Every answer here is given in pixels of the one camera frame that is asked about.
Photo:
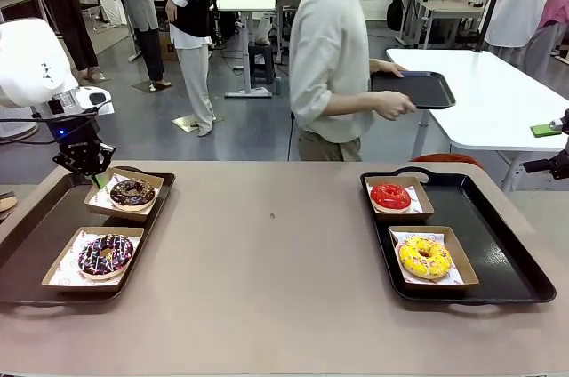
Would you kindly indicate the white desk with legs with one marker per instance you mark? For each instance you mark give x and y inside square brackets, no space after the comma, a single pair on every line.
[246,1]

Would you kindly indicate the person's left forearm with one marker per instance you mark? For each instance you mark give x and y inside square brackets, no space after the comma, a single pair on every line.
[374,66]

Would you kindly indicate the person's right forearm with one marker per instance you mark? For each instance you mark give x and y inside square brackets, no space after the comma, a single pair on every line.
[351,106]

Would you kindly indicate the pink hanging garment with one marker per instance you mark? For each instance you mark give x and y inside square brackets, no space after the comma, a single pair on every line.
[558,8]

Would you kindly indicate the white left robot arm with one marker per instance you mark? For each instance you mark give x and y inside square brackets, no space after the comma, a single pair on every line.
[31,66]

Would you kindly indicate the kraft paper box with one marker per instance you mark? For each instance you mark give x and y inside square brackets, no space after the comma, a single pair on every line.
[400,217]
[129,216]
[440,286]
[84,287]

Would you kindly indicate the brown cardboard carton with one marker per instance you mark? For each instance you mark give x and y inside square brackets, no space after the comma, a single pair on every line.
[168,50]

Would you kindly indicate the yellow glazed donut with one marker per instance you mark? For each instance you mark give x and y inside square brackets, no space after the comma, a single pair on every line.
[409,261]

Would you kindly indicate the long grey workbench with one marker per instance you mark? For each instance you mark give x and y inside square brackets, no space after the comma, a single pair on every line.
[449,10]

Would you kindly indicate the translucent plastic bag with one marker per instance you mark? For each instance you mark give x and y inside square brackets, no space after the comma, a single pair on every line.
[263,32]

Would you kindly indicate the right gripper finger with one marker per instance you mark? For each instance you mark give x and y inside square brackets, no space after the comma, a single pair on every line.
[544,130]
[555,167]

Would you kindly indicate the black plastic stool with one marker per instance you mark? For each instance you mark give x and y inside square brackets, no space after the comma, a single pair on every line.
[261,61]

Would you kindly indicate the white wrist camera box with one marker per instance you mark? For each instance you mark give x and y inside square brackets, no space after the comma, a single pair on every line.
[91,97]

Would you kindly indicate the black backpack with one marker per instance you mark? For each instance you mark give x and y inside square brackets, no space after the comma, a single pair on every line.
[395,14]

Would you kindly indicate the black serving tray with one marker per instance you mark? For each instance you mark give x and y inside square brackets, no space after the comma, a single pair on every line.
[427,90]

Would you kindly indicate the person's left hand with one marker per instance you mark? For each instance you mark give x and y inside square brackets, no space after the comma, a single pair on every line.
[390,68]

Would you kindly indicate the square mannequin base plate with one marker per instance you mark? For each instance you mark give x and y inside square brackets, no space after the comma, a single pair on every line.
[182,121]
[142,87]

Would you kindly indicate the person in beige sweater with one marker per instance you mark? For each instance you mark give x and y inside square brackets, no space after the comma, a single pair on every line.
[329,39]

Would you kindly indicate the mannequin in dark grey clothes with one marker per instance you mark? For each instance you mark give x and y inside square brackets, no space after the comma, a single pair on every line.
[138,8]

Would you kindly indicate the white cylindrical air purifier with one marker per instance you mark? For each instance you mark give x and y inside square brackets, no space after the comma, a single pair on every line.
[18,128]

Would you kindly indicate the red round stool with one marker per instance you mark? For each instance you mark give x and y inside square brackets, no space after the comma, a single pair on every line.
[444,160]

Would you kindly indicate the black stand pole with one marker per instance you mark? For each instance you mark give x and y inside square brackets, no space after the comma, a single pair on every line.
[493,3]

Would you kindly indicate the printed white paper liner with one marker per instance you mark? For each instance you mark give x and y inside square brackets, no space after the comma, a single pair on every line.
[417,203]
[405,237]
[64,277]
[100,201]

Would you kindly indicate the dark donut with white drizzle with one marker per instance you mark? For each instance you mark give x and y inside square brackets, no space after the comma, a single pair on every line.
[89,257]

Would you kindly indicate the person's right hand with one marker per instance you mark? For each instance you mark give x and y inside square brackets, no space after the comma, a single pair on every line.
[395,106]

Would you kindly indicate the mannequin in black trousers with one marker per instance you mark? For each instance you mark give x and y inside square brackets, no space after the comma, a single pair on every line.
[75,30]

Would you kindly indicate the brown chocolate sprinkle donut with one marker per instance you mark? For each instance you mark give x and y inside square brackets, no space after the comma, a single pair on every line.
[120,197]

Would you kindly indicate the mannequin in black jacket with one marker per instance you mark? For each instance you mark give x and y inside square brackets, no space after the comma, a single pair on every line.
[189,3]

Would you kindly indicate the tan flat object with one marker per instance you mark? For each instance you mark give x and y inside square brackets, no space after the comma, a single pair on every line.
[6,203]

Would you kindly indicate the red glazed donut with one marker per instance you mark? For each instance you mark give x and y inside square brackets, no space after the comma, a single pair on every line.
[380,199]

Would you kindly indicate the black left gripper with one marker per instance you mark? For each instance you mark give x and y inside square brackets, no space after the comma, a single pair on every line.
[77,139]

